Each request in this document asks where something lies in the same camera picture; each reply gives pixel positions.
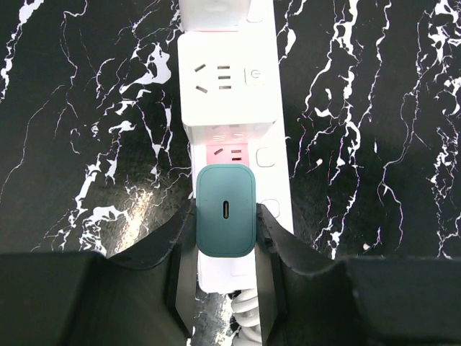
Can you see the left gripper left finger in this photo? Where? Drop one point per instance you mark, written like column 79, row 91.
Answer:
column 145, row 295

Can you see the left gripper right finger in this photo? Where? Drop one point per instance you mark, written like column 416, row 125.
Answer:
column 306, row 298

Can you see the teal cube adapter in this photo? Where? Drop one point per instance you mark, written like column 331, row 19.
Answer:
column 226, row 210

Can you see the white multicolour power strip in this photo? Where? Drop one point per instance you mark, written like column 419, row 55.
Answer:
column 266, row 157

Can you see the white cube socket adapter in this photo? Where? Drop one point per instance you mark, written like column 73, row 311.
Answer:
column 229, row 86

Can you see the white USB charger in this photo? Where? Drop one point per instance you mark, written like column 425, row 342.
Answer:
column 213, row 15

